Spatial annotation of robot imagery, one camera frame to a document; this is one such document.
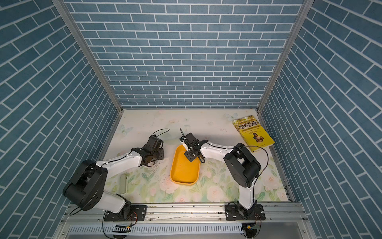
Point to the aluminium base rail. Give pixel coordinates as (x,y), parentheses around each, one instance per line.
(266,212)

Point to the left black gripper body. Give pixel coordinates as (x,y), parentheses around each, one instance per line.
(158,155)

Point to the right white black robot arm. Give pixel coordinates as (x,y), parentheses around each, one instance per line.
(241,163)

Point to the yellow plastic storage tray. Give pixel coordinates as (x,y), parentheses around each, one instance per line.
(183,171)

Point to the yellow book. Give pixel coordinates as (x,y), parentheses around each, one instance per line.
(253,133)

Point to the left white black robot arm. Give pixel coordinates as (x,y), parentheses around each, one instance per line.
(86,188)

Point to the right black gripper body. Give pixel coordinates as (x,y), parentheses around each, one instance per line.
(189,155)

